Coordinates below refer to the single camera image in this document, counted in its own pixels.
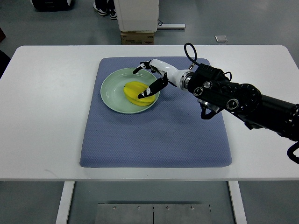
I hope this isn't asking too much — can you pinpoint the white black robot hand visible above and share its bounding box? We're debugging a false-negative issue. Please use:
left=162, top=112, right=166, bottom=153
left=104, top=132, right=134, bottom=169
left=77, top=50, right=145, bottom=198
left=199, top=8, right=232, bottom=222
left=133, top=59, right=192, bottom=99

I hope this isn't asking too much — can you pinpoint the white sneaker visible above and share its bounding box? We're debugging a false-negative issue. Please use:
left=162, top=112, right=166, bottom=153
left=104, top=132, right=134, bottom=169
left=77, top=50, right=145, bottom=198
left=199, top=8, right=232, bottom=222
left=93, top=2, right=107, bottom=16
left=109, top=9, right=117, bottom=20

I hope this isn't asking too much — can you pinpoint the white table leg right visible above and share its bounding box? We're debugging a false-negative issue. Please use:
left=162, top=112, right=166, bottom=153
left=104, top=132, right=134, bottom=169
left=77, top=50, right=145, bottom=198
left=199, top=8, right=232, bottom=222
left=228, top=181, right=247, bottom=224

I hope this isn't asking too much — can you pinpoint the blue grey cushion mat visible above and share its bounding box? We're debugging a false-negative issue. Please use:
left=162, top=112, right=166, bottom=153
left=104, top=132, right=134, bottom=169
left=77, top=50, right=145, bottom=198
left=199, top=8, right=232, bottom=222
left=80, top=57, right=232, bottom=168

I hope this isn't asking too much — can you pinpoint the grey floor outlet cover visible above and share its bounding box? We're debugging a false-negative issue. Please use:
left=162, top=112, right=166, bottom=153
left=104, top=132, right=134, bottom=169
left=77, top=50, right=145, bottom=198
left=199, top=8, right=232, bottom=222
left=214, top=35, right=228, bottom=43

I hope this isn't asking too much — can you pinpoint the white table leg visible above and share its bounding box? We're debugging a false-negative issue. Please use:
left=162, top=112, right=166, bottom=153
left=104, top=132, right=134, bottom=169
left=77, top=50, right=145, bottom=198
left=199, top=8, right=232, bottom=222
left=56, top=181, right=75, bottom=224
left=228, top=181, right=247, bottom=224

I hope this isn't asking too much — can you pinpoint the white table foot bar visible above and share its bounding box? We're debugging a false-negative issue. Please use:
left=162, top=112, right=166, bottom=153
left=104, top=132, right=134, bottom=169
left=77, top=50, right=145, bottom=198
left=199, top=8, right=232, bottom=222
left=157, top=23, right=185, bottom=29

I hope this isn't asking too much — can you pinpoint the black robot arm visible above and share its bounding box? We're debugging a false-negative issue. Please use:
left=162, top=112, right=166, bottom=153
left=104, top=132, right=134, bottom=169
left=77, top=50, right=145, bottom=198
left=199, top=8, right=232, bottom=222
left=183, top=57, right=299, bottom=163

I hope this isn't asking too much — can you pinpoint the white table leg left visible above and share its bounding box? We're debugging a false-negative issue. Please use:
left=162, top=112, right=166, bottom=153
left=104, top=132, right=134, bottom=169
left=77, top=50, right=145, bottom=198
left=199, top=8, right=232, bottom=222
left=56, top=181, right=75, bottom=224

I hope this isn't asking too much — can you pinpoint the light green plate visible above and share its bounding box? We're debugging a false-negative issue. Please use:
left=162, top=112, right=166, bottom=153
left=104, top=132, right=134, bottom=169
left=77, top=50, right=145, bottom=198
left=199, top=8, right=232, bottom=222
left=100, top=68, right=160, bottom=114

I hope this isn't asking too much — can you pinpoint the black white wheeled device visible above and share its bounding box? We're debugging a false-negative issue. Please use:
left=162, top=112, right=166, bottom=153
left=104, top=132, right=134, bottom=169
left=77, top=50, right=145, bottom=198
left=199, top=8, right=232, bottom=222
left=30, top=0, right=75, bottom=12

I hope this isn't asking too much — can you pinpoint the brown cardboard box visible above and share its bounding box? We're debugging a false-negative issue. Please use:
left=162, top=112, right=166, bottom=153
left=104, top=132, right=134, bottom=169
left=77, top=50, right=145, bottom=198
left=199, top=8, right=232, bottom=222
left=121, top=31, right=154, bottom=45

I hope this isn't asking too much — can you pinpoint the yellow starfruit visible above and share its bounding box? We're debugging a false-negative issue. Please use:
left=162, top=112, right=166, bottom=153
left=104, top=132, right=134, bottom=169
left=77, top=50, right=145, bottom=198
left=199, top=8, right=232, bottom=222
left=123, top=81, right=156, bottom=106

